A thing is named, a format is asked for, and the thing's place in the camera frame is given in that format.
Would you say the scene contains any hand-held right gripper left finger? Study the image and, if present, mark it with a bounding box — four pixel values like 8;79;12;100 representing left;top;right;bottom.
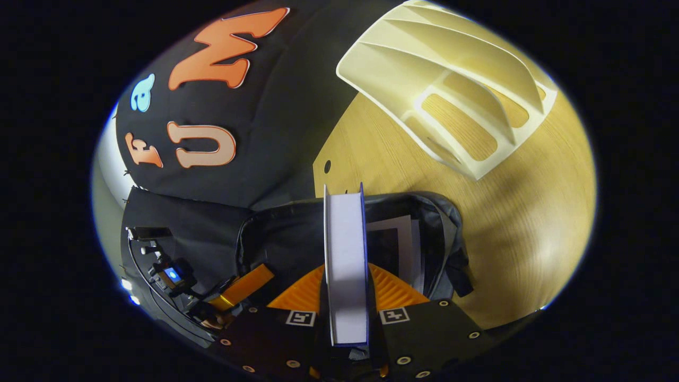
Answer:
217;264;327;380

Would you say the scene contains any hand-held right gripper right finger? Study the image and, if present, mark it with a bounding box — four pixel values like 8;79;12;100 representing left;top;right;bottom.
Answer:
368;263;497;380

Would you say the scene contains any grey schoolbag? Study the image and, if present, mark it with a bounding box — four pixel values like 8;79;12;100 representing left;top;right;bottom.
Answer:
236;191;474;329

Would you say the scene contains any blue cover book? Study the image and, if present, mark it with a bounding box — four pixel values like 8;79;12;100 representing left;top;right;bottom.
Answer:
323;183;371;346

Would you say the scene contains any cream plastic bookshelf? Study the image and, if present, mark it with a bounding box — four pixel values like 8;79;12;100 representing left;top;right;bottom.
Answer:
336;0;559;181

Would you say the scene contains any black backdrop cloth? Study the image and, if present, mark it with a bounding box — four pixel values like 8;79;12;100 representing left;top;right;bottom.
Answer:
114;0;404;340

